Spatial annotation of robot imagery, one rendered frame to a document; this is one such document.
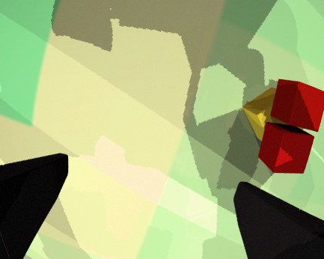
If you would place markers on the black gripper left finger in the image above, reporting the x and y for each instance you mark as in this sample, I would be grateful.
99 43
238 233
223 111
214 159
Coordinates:
28 191

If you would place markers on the olive yellow cube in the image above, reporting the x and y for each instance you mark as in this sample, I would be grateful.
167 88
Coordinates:
258 111

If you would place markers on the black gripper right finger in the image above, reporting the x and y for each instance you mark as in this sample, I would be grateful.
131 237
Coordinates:
271 228

